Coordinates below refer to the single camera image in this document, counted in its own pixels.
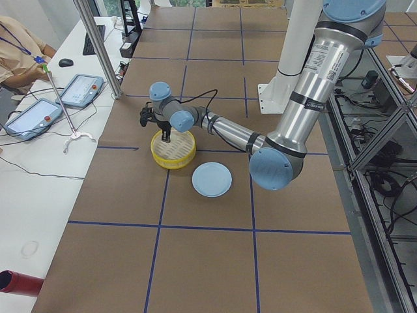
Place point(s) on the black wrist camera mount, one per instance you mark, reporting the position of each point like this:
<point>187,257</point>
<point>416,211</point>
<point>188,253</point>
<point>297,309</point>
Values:
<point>146,115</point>

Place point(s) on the black computer box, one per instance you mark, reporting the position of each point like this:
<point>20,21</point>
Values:
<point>129,44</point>

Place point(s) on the light blue plate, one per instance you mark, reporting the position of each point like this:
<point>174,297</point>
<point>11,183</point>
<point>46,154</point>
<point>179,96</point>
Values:
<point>211,179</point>

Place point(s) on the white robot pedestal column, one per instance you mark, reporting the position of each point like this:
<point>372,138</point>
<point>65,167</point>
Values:
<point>303,17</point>

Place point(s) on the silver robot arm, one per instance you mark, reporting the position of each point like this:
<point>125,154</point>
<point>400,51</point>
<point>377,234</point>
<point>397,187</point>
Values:
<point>277,158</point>

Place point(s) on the aluminium frame post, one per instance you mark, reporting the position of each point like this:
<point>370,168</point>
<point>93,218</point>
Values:
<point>87,18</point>

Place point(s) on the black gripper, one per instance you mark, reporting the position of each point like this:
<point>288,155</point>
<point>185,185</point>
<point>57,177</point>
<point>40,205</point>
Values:
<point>163,125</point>

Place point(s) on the far blue teach pendant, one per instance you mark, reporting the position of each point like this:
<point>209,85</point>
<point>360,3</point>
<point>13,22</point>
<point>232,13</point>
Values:
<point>81,91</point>

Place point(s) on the brown paper table cover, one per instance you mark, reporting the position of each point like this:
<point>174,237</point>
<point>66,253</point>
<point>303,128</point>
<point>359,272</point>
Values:
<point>140,238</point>

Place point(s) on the yellow bamboo steamer basket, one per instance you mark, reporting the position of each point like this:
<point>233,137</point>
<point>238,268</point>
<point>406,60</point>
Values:
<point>176,154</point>

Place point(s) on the red fire extinguisher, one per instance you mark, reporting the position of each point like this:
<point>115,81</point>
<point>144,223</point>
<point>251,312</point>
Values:
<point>20,284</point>

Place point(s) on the person in beige shirt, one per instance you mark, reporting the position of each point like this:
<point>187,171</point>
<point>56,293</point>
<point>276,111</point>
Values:
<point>22,56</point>

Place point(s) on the near blue teach pendant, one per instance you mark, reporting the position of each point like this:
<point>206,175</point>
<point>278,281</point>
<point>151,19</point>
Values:
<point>34,120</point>

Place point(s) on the blue teach pendant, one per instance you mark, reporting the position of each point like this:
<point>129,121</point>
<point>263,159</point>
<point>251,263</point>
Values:
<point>34,120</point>
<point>81,91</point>

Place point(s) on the black computer mouse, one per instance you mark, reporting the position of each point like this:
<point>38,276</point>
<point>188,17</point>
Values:
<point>65,62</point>

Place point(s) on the metal reacher grabber stick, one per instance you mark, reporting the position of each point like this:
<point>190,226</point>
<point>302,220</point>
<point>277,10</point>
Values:
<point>75,135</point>

